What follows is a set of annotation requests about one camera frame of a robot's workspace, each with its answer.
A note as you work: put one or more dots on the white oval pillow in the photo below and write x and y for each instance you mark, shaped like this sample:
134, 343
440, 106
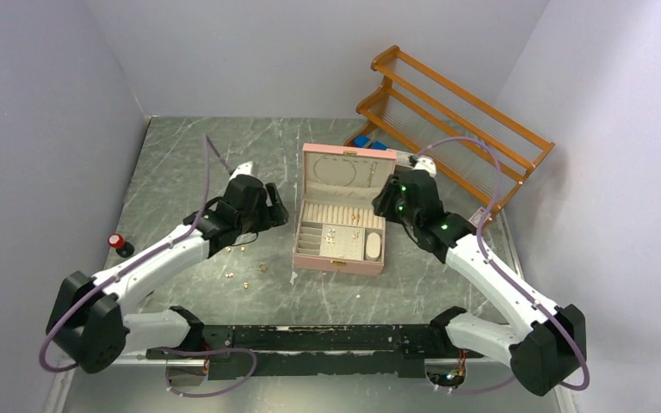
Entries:
373, 247

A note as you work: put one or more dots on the red emergency stop button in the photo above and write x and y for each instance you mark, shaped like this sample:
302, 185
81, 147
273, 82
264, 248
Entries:
120, 245

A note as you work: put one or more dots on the orange wooden rack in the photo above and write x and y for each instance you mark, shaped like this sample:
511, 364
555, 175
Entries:
475, 145

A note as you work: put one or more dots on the pink jewelry box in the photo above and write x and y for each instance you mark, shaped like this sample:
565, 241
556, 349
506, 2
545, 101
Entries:
339, 181

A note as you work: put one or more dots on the blue box right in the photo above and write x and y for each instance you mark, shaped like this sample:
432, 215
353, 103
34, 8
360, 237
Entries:
378, 146

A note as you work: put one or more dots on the blue box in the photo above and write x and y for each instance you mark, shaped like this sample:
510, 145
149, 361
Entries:
378, 146
361, 141

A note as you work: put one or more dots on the small red white box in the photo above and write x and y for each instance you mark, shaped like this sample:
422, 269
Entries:
481, 217

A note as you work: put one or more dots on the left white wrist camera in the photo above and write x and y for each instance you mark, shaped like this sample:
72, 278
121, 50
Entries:
244, 169

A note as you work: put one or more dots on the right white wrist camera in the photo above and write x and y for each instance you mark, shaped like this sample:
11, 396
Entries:
426, 164

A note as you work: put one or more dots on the blue box left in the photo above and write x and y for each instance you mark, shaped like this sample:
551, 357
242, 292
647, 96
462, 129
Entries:
361, 141

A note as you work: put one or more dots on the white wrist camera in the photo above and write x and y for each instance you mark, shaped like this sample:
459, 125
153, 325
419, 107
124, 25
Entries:
426, 164
244, 169

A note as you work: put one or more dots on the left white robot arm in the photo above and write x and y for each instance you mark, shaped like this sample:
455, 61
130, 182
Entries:
94, 317

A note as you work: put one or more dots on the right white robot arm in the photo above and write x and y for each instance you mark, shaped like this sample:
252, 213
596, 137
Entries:
541, 342

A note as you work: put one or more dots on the crystal drop earring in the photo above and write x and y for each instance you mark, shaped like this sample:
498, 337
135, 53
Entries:
330, 235

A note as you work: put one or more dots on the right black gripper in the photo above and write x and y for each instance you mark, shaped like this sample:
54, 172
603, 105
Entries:
382, 201

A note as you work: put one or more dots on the thin silver bangle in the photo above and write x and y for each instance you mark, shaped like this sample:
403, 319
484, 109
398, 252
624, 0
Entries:
242, 240

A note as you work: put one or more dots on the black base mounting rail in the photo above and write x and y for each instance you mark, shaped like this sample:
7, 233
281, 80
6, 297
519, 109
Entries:
405, 350

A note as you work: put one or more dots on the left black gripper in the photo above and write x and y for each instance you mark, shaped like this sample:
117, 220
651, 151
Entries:
273, 214

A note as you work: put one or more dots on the white flat carton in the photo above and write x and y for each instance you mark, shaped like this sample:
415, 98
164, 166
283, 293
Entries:
405, 160

